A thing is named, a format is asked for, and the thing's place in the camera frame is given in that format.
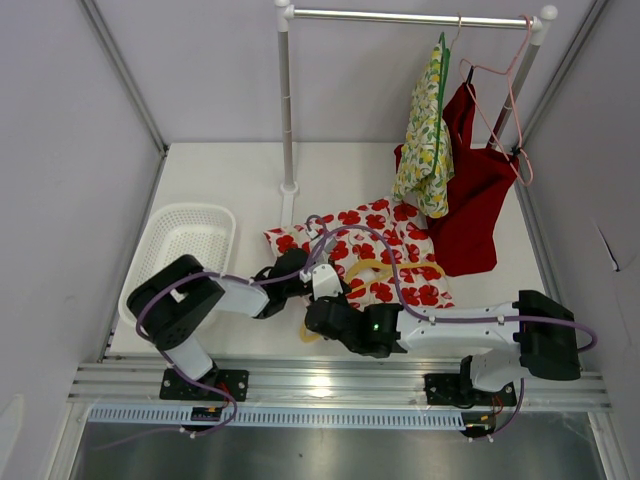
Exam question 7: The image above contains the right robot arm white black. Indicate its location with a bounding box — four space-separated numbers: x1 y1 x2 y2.
304 290 581 404

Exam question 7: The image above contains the red flower print cloth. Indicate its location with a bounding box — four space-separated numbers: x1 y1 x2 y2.
264 197 454 310

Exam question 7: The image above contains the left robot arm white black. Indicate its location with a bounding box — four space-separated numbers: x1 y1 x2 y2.
125 248 311 400

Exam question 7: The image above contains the pink wire hanger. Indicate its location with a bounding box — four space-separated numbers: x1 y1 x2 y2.
459 15 546 187

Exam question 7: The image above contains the lemon print skirt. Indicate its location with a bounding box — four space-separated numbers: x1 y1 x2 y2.
392 42 454 219

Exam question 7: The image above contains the aluminium rail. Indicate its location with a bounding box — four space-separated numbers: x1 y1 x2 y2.
68 356 612 413

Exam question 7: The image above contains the green plastic hanger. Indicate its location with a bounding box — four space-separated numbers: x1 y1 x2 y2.
434 16 461 161

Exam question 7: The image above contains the white slotted cable duct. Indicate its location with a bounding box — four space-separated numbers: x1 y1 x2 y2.
88 404 465 431

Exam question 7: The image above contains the red garment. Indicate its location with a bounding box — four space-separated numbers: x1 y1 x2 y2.
404 83 519 277

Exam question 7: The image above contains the clothes rack metal white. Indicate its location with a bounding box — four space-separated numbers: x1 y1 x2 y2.
274 1 558 225

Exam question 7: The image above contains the yellow plastic hanger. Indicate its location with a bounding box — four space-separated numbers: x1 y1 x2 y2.
299 259 446 344

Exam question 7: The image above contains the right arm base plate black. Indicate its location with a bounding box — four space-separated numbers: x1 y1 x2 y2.
424 373 517 409

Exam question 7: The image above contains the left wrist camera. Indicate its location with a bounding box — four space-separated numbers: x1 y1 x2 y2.
309 232 336 259

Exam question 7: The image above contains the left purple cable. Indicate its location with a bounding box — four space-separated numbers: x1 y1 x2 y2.
135 214 331 441

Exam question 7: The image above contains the white plastic basket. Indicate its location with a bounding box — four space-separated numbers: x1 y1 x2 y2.
118 203 236 327

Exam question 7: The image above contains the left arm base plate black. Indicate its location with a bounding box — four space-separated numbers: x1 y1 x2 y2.
159 369 249 402

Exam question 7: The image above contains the aluminium frame post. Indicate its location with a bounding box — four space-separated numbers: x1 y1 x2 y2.
514 0 616 154
77 0 167 156

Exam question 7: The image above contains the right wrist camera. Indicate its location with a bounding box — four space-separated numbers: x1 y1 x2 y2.
299 263 347 301

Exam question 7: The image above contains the right aluminium frame post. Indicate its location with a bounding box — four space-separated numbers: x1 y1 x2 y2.
514 0 616 154

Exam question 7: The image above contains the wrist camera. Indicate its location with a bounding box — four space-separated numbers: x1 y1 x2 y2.
299 263 347 301
309 232 336 259

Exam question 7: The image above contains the left aluminium frame post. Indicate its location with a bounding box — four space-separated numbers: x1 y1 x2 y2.
77 0 167 156

